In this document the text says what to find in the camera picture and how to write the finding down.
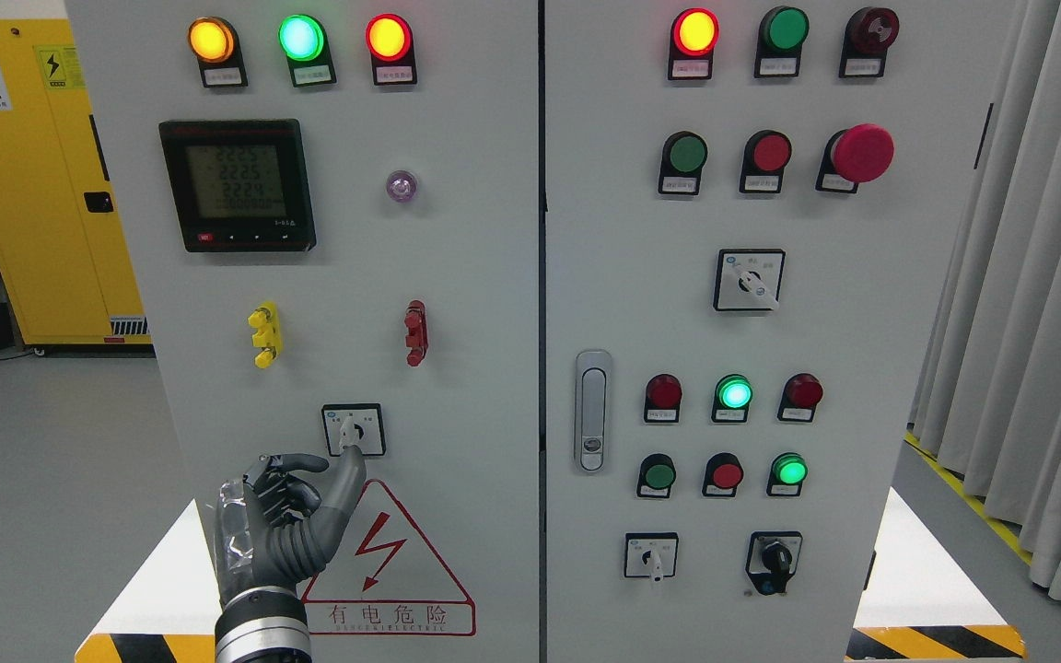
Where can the dark red buzzer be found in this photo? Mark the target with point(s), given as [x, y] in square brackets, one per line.
[868, 36]

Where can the yellow indicator light top left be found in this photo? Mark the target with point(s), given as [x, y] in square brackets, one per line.
[216, 47]

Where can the grey robotic humanoid hand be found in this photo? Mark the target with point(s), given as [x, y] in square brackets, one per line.
[283, 519]

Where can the red indicator light top left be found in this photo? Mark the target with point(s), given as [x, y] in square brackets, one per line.
[391, 47]

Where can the red push button lower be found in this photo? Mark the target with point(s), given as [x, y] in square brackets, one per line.
[722, 476]

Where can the small purple indicator lamp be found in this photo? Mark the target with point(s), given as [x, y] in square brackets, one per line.
[402, 186]

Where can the red terminal connector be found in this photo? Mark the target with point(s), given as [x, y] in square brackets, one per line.
[416, 339]

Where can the yellow safety storage cabinet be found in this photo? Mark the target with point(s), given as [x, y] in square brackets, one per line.
[64, 261]

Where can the lit green push button lower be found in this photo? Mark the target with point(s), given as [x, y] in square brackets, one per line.
[787, 475]

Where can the green indicator light unlit top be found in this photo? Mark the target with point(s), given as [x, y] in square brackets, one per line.
[781, 34]

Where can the black digital power meter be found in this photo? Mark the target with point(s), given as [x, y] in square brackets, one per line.
[239, 185]

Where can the silver cabinet door handle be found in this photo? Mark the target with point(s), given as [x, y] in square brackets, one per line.
[591, 375]

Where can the red emergency stop mushroom button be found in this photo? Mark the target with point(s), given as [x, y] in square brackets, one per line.
[854, 156]

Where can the black key selector switch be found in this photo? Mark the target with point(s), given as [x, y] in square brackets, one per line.
[773, 558]

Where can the grey curtain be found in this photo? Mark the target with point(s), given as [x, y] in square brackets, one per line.
[988, 405]

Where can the green push button upper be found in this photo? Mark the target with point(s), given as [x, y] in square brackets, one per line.
[682, 159]

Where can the yellow terminal connector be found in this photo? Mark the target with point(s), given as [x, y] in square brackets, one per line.
[266, 336]

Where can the red indicator light right door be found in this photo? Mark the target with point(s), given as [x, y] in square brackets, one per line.
[693, 37]

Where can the red push button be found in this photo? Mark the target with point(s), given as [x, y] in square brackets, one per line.
[764, 160]
[722, 476]

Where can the white rotary selector switch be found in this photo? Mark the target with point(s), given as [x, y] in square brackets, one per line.
[358, 424]
[650, 555]
[748, 281]

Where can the dark red indicator light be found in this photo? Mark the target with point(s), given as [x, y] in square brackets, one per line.
[662, 400]
[801, 396]

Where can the dark red indicator light right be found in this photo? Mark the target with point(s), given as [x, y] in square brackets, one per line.
[801, 396]

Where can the red electrical hazard warning sticker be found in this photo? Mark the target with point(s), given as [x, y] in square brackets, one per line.
[387, 579]

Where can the dark red indicator light left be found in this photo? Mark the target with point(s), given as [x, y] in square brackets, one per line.
[662, 400]

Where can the silver black robot forearm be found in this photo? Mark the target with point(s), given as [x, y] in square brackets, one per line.
[263, 624]

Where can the green indicator light top left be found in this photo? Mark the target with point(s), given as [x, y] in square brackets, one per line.
[305, 45]

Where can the grey electrical control cabinet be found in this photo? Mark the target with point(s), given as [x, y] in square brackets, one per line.
[535, 132]

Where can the red push button upper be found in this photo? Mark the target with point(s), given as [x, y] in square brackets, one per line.
[764, 160]

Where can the lit green indicator light middle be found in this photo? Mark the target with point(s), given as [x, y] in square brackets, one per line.
[731, 400]

